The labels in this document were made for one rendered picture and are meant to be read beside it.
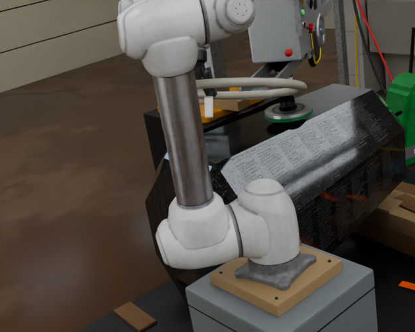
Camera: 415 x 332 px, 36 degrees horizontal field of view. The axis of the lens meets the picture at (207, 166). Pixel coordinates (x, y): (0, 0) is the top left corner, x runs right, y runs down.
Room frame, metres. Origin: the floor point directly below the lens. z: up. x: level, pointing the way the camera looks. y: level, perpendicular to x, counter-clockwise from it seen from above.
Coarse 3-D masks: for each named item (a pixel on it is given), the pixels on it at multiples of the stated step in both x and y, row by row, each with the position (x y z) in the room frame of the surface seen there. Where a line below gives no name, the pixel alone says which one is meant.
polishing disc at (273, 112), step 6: (300, 102) 2.80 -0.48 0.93; (306, 102) 2.79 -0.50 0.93; (270, 108) 2.79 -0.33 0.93; (276, 108) 2.78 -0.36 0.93; (300, 108) 2.72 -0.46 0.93; (306, 108) 2.70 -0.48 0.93; (270, 114) 2.71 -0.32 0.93; (276, 114) 2.70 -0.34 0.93; (282, 114) 2.68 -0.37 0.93; (288, 114) 2.67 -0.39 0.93; (294, 114) 2.65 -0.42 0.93; (300, 114) 2.65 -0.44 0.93
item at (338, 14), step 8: (336, 0) 5.23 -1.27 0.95; (352, 0) 5.21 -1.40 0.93; (336, 8) 5.24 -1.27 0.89; (360, 8) 4.94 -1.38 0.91; (336, 16) 5.24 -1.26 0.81; (344, 16) 5.25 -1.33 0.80; (336, 24) 5.25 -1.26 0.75; (344, 24) 5.24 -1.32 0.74; (360, 24) 5.15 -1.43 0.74; (368, 24) 4.86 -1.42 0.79; (336, 32) 5.25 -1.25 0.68; (344, 32) 5.24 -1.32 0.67; (360, 32) 5.12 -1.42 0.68; (336, 40) 5.26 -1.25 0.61; (344, 40) 5.23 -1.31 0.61; (344, 48) 5.23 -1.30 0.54; (344, 56) 5.23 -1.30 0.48; (368, 56) 5.04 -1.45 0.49; (344, 64) 5.22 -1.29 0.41; (384, 64) 4.67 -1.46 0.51; (344, 72) 5.21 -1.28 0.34; (376, 72) 4.96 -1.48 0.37; (344, 80) 5.22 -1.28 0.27; (392, 80) 4.57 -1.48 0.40; (384, 88) 4.88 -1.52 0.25
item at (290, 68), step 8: (304, 56) 2.88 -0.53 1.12; (264, 64) 2.69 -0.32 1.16; (288, 64) 2.62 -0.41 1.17; (296, 64) 2.73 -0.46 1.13; (256, 72) 2.56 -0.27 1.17; (264, 72) 2.64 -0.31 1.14; (280, 72) 2.49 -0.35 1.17; (288, 72) 2.58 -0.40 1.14; (240, 88) 2.35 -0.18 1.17; (248, 88) 2.42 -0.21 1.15; (256, 88) 2.47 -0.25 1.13; (264, 88) 2.45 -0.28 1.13; (272, 88) 2.34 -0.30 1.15
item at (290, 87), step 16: (208, 80) 1.95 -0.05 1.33; (224, 80) 1.93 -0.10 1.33; (240, 80) 1.92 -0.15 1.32; (256, 80) 1.92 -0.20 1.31; (272, 80) 1.93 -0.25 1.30; (288, 80) 1.97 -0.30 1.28; (224, 96) 2.34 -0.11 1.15; (240, 96) 2.34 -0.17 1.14; (256, 96) 2.32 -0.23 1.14; (272, 96) 2.29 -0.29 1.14
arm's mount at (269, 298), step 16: (320, 256) 1.61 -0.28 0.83; (224, 272) 1.62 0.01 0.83; (304, 272) 1.54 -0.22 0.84; (320, 272) 1.53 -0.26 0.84; (336, 272) 1.55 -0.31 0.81; (224, 288) 1.58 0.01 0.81; (240, 288) 1.52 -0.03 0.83; (256, 288) 1.51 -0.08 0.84; (272, 288) 1.49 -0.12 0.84; (304, 288) 1.47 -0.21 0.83; (256, 304) 1.47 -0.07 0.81; (272, 304) 1.42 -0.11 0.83; (288, 304) 1.43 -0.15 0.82
